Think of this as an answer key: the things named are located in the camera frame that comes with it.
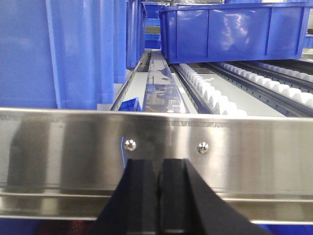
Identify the white roller track left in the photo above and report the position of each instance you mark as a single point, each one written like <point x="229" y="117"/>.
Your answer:
<point x="207" y="98"/>

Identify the white roller track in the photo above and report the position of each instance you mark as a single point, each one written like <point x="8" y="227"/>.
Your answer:
<point x="207" y="98"/>
<point x="292" y="84"/>

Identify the stainless steel shelf front rail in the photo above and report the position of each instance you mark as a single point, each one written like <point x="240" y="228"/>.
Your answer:
<point x="64" y="164"/>

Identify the large blue bin upper shelf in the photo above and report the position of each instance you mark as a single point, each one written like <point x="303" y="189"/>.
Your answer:
<point x="65" y="54"/>

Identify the blue shallow bin on rollers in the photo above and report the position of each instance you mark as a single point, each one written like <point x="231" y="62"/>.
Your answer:
<point x="233" y="32"/>

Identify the white roller track right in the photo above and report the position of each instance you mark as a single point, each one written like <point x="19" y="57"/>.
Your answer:
<point x="292" y="84"/>

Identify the left rail screw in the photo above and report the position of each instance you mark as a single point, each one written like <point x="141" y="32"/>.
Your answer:
<point x="130" y="145"/>

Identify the rail screw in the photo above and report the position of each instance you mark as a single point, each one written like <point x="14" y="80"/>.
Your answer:
<point x="202" y="147"/>
<point x="130" y="145"/>

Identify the right rail screw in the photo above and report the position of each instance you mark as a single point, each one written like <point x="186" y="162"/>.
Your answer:
<point x="202" y="147"/>

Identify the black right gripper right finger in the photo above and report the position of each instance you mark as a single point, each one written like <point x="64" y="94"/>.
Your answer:
<point x="188" y="206"/>

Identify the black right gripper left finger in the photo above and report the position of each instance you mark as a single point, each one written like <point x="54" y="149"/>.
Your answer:
<point x="132" y="209"/>

